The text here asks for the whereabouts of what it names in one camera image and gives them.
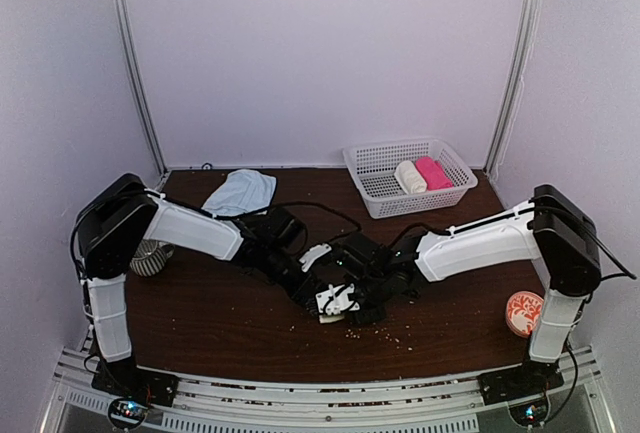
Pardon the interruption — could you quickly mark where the light blue towel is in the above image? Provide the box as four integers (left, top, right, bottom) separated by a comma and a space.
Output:
202, 169, 277, 216

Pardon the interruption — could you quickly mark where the green patterned towel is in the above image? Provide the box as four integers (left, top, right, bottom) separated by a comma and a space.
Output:
319, 314, 345, 324

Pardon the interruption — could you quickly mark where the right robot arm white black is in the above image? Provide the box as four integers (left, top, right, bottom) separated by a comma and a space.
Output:
317, 185, 618, 395

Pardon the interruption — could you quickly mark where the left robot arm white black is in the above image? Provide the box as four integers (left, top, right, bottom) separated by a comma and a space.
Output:
70, 169, 323, 397

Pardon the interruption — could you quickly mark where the rolled white towel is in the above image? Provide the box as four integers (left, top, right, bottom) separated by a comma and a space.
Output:
394, 160, 427, 195

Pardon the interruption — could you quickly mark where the white plastic basket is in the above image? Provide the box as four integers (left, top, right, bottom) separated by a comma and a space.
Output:
343, 138, 478, 219

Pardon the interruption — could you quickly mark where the rolled pink towel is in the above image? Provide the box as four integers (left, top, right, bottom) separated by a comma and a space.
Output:
415, 156, 453, 191

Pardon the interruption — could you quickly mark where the red patterned bowl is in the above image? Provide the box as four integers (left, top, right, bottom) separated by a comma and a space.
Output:
505, 291, 544, 338

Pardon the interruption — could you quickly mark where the striped ceramic mug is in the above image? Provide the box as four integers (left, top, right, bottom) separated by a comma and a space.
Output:
130, 240, 175, 278

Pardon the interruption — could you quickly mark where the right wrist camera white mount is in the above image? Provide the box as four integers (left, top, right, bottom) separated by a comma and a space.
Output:
315, 284, 360, 321

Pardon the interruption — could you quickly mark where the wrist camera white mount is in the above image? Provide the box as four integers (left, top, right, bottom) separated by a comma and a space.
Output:
315, 284, 360, 321
299, 243, 332, 272

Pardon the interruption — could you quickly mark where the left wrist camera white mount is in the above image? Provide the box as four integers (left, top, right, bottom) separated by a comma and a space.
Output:
299, 243, 332, 272

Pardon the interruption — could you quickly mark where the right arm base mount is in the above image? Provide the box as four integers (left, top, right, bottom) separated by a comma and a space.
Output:
477, 354, 564, 406

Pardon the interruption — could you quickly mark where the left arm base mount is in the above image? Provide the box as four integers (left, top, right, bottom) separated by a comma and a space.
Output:
91, 357, 179, 407

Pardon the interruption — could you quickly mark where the right aluminium frame post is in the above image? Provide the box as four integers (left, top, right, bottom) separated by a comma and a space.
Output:
484, 0, 542, 181

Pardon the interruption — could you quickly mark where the aluminium frame post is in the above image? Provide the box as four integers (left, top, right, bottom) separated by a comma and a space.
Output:
484, 0, 542, 181
112, 0, 168, 176

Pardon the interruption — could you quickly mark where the left aluminium frame post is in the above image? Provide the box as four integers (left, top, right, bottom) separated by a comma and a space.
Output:
112, 0, 168, 176

